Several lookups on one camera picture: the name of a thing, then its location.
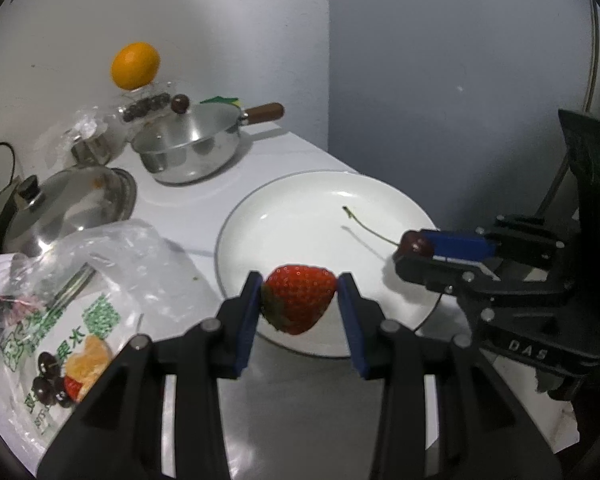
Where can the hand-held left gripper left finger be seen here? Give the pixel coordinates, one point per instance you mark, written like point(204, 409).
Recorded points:
point(247, 320)

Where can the large steel wok lid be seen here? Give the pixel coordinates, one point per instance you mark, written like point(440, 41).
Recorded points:
point(80, 200)

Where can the clear printed plastic bag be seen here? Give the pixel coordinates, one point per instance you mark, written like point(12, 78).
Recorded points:
point(125, 260)

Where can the grey blue fridge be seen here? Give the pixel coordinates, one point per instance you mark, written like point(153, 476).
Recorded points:
point(455, 85)

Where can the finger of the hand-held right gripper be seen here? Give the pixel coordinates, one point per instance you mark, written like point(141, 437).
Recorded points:
point(460, 245)
point(430, 272)

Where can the dark red cherry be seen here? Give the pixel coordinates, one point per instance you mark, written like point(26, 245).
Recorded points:
point(43, 389)
point(48, 363)
point(415, 246)
point(62, 399)

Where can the peeled tangerine piece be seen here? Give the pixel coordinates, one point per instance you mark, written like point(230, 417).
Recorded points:
point(87, 362)

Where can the white round plate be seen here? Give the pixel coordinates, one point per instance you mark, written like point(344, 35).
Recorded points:
point(300, 220)

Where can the clear plastic container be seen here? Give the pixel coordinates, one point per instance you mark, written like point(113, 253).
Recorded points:
point(130, 97)

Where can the crumpled clear plastic wrap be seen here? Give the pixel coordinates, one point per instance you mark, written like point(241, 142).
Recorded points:
point(87, 120)

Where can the small steel cup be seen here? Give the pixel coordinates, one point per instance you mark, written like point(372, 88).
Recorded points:
point(92, 150)

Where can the pile of boxed cherries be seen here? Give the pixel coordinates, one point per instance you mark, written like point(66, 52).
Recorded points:
point(145, 106)

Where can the green yellow sponge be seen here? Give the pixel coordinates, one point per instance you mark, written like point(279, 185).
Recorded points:
point(222, 101)

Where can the whole orange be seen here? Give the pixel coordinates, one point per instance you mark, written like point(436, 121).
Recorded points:
point(135, 65)

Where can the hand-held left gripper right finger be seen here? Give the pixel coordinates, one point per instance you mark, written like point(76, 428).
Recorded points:
point(352, 325)

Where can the glass saucepan lid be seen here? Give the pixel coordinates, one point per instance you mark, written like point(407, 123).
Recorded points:
point(180, 135)

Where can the red strawberry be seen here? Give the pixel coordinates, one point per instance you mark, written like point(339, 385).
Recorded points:
point(298, 300)
point(74, 388)

